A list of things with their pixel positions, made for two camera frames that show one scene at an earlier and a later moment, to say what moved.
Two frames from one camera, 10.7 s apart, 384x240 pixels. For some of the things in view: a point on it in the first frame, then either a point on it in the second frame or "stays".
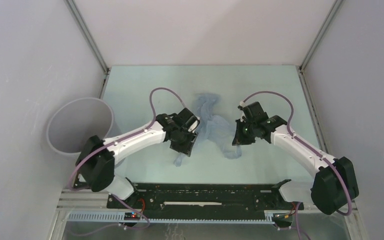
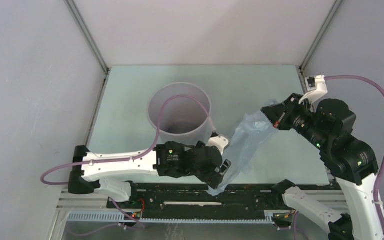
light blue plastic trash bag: (214, 129) → (250, 130)
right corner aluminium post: (337, 5) stays
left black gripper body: (183, 143) → (212, 177)
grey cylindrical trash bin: (74, 122) → (184, 120)
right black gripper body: (245, 134) → (298, 118)
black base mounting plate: (205, 201) stays
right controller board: (282, 219) stays
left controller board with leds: (131, 216) stays
